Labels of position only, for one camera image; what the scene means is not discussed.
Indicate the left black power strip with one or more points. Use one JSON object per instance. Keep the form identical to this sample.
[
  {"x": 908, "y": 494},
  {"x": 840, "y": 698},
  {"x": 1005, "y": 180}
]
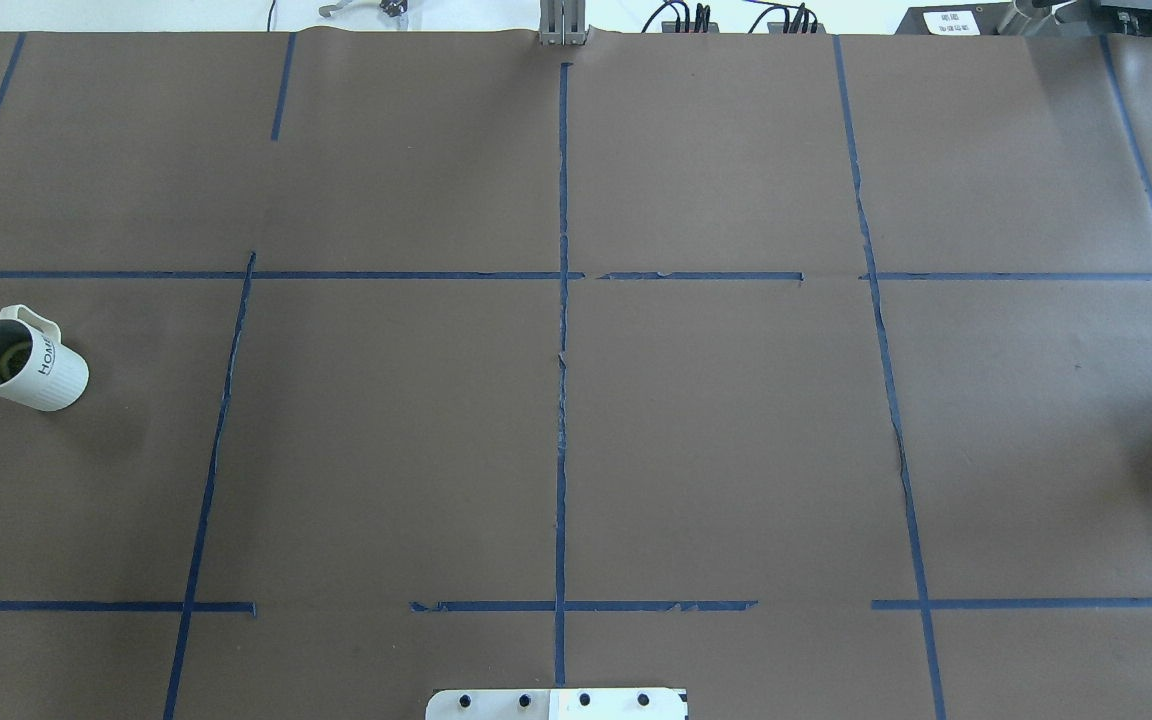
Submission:
[{"x": 690, "y": 27}]

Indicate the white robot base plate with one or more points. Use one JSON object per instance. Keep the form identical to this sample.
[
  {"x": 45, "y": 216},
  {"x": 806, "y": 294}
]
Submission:
[{"x": 559, "y": 703}]

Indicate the dark box with label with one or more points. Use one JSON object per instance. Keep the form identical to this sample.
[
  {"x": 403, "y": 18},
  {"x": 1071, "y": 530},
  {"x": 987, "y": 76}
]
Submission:
[{"x": 955, "y": 20}]

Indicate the aluminium frame post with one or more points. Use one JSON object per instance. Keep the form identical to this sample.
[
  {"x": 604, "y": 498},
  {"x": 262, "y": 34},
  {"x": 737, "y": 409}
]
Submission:
[{"x": 563, "y": 23}]

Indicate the right black power strip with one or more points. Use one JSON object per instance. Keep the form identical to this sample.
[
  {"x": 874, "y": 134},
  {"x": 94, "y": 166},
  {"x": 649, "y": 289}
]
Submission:
[{"x": 808, "y": 25}]

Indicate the white ribbed mug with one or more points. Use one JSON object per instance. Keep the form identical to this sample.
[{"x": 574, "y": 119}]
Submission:
[{"x": 56, "y": 376}]

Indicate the brown paper table mat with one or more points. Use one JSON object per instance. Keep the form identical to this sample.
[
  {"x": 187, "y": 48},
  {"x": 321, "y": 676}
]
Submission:
[{"x": 811, "y": 376}]

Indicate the black power strip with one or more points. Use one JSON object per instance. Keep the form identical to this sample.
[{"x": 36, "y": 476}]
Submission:
[
  {"x": 808, "y": 25},
  {"x": 690, "y": 27}
]

